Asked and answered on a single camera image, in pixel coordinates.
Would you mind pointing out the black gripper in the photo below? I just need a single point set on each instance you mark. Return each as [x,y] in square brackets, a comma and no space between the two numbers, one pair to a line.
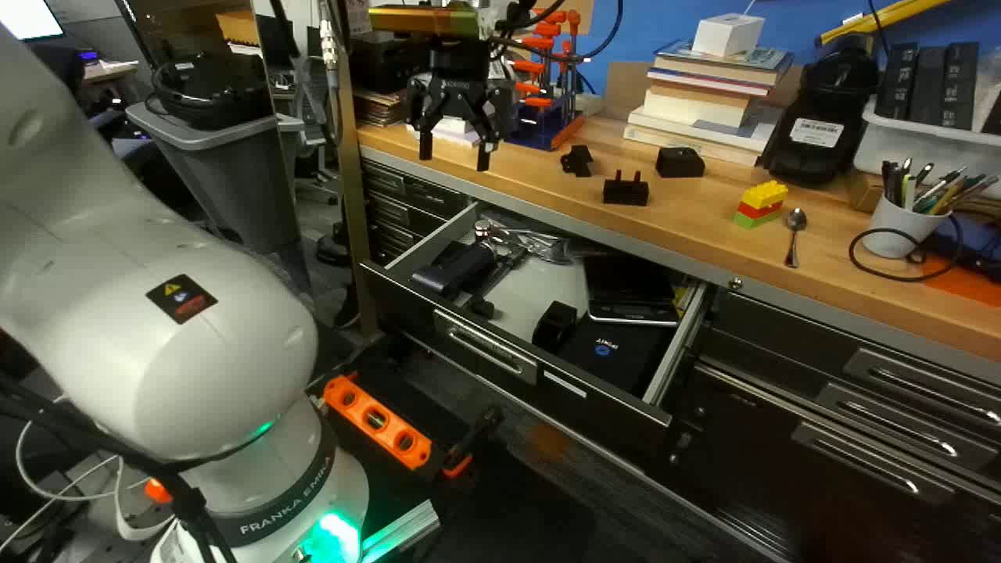
[457,79]

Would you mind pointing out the small black lugged box part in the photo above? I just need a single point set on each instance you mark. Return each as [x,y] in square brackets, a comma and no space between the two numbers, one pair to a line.
[575,162]

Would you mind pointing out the black pronged bracket block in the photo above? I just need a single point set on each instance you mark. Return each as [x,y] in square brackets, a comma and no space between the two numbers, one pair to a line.
[626,193]

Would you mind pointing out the black rectangular block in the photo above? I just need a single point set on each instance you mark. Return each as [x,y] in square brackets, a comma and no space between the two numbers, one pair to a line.
[679,163]

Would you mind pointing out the grey metal drawer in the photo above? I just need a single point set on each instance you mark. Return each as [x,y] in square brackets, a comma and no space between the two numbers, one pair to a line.
[521,361]

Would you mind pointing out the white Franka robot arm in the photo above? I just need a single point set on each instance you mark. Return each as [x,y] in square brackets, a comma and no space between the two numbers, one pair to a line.
[135,315]

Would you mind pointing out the black drawer cabinet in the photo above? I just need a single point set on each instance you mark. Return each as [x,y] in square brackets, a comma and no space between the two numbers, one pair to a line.
[834,471]

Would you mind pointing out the stack of dark sheets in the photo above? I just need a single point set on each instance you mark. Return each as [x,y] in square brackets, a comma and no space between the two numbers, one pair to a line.
[380,108]

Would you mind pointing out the orange hex keys blue stand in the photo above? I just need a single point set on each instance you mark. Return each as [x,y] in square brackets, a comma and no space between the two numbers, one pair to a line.
[548,121]

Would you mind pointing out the shiny silver metal tool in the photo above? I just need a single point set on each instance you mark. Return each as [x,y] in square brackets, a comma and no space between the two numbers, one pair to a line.
[521,242]

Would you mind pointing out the tiny black part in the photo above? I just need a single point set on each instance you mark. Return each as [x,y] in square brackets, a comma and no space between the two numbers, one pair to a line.
[479,307]

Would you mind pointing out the black cube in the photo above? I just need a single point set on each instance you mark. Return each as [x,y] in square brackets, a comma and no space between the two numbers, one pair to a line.
[553,325]

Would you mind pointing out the grey trash bin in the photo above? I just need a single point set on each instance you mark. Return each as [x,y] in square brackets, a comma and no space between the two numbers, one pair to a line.
[229,175]

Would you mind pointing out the blue backboard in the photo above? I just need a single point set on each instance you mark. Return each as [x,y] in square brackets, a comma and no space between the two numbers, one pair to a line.
[667,27]

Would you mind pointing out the thick white book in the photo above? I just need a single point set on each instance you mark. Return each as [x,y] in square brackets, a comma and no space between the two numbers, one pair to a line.
[697,111]

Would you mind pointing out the red edged book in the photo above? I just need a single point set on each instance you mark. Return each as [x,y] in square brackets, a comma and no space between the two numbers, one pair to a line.
[709,81]

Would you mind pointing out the black box with blue logo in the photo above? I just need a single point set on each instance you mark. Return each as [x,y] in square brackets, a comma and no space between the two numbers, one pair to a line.
[615,361]

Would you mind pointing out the black tool case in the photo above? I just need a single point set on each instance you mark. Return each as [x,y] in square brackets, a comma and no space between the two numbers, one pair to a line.
[439,418]

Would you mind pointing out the dark cover book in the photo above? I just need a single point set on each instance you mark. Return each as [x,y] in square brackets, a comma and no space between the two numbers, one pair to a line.
[728,63]

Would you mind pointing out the black orange clamp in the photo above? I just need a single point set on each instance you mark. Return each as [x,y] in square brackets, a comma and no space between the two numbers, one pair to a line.
[474,426]

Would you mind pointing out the small white box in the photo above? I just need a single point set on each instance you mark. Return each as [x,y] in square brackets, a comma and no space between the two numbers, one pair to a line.
[725,37]

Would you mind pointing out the orange spirit level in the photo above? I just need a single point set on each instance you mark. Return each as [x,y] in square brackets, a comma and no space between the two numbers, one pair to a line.
[377,420]

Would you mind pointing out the yellow red green lego stack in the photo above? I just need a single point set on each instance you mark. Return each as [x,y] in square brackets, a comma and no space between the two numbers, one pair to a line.
[762,205]

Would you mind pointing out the silver spoon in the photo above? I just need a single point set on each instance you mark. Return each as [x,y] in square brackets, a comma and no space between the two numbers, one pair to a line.
[799,219]

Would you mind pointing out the black marker pen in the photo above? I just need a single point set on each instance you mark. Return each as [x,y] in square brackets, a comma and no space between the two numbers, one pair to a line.
[889,178]

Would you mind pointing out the upright black box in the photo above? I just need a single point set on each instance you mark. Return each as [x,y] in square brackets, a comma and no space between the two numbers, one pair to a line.
[931,81]
[962,81]
[895,81]

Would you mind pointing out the bright computer monitor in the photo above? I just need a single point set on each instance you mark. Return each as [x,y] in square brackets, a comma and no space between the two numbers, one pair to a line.
[26,20]

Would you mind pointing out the yellow level bar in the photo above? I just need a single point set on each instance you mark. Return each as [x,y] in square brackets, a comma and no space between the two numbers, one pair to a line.
[886,17]

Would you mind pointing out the white pen cup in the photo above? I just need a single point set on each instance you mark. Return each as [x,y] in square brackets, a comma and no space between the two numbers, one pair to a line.
[895,231]

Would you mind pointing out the grey pen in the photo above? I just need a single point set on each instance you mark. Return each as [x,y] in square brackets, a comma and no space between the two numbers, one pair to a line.
[924,175]

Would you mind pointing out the white storage bin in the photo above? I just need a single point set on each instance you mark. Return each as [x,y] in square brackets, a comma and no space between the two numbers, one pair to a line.
[926,143]

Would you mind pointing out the blue flat item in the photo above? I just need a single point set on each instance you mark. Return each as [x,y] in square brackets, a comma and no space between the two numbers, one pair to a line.
[975,249]

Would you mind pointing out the wooden upright post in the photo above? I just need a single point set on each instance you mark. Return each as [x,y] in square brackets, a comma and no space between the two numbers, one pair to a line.
[347,209]

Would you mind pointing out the aluminium base plate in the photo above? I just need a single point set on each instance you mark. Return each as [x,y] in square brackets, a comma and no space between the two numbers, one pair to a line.
[401,532]

